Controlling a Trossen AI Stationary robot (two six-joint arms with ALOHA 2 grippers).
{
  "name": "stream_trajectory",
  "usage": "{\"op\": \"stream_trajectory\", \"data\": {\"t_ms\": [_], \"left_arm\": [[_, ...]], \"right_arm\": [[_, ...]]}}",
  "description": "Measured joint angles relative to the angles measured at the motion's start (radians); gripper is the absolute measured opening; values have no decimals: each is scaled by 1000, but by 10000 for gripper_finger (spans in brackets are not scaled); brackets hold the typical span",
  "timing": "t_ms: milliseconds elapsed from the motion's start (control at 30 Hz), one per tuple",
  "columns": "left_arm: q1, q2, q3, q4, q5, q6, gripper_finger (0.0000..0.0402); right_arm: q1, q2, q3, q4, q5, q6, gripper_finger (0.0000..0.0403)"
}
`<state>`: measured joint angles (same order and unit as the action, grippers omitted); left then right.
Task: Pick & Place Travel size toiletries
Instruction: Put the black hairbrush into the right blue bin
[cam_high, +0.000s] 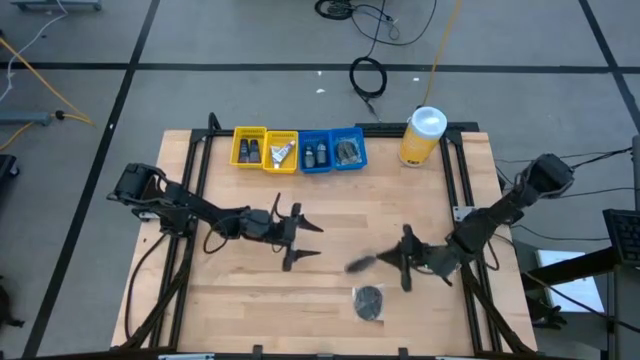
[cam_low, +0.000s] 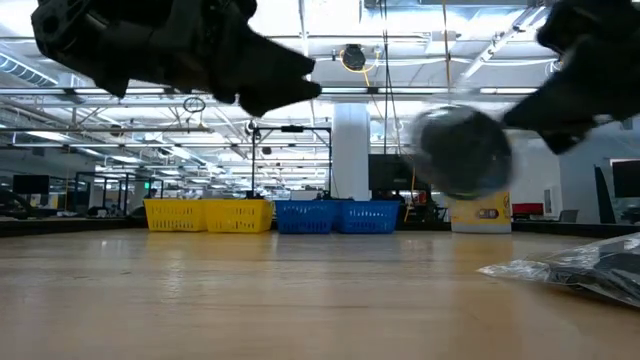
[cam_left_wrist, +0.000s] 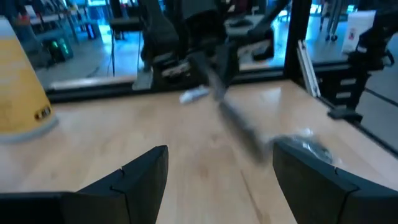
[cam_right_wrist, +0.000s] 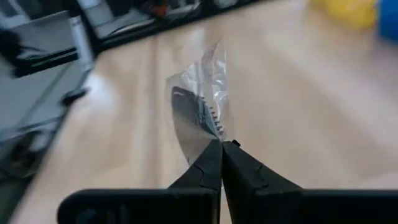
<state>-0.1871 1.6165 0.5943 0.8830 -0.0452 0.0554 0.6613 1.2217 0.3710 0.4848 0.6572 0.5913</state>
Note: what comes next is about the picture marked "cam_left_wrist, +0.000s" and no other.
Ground black camera stand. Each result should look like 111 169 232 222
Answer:
327 9 393 123

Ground silver aluminium extrusion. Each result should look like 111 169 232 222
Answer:
297 39 322 98

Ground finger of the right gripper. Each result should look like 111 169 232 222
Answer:
192 52 270 165

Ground black frame post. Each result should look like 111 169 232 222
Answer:
284 0 312 82

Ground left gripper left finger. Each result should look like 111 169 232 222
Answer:
0 144 169 224

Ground small white bottle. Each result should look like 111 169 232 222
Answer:
179 85 211 105

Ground black box green lights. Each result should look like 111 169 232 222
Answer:
45 36 75 63

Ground yellow white wipes canister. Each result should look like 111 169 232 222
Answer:
0 17 59 144

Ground white paper sign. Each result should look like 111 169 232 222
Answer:
341 10 377 54

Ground clear plastic toiletry packet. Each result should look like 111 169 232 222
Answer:
269 128 342 166

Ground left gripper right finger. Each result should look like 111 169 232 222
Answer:
272 139 398 224

